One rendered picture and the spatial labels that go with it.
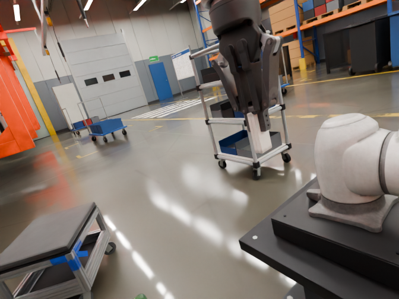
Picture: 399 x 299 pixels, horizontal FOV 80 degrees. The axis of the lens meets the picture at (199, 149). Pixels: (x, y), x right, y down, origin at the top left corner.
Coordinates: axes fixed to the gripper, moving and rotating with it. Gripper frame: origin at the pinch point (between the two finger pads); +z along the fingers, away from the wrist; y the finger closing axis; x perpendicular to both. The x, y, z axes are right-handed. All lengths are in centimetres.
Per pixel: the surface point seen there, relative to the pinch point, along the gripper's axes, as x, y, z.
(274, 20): -908, 559, -177
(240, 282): -17, 40, 71
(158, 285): 6, 70, 70
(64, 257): 33, 84, 41
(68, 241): 30, 86, 36
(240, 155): -99, 105, 50
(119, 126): -153, 507, 25
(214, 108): -104, 127, 11
